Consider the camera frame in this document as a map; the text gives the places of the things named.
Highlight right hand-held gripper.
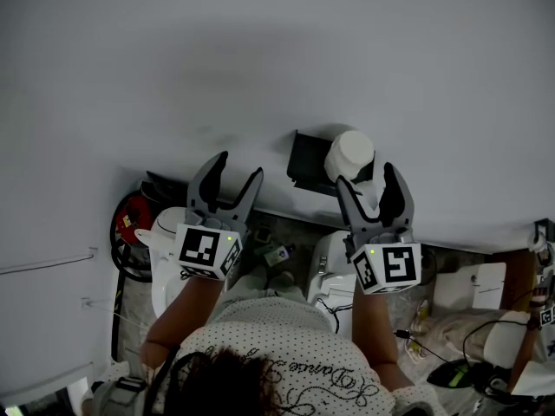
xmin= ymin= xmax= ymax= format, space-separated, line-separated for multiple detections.
xmin=336 ymin=161 xmax=422 ymax=296

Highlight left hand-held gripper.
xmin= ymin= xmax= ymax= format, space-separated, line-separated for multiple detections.
xmin=175 ymin=150 xmax=264 ymax=282

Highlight person's left forearm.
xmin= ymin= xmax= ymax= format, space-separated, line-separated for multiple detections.
xmin=145 ymin=270 xmax=226 ymax=363

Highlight person's right forearm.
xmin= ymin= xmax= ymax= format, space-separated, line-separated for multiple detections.
xmin=351 ymin=290 xmax=413 ymax=392

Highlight small green box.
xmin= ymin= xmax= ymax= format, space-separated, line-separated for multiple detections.
xmin=253 ymin=229 xmax=273 ymax=255

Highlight beige trousers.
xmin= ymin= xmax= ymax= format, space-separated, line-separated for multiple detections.
xmin=223 ymin=266 xmax=313 ymax=315

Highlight brown cardboard box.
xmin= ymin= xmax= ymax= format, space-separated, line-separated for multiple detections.
xmin=492 ymin=249 xmax=538 ymax=314

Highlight dotted white shirt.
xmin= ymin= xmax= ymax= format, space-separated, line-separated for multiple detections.
xmin=82 ymin=292 xmax=447 ymax=416

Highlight black wall paper holder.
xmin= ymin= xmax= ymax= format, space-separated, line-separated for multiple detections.
xmin=286 ymin=129 xmax=376 ymax=197
xmin=532 ymin=218 xmax=555 ymax=250

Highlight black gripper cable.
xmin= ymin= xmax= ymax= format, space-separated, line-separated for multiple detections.
xmin=314 ymin=299 xmax=355 ymax=333

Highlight thin wall cable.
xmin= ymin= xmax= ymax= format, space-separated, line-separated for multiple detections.
xmin=0 ymin=247 xmax=99 ymax=276

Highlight gray shoulder strap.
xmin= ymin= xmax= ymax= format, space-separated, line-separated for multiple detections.
xmin=93 ymin=374 xmax=148 ymax=416

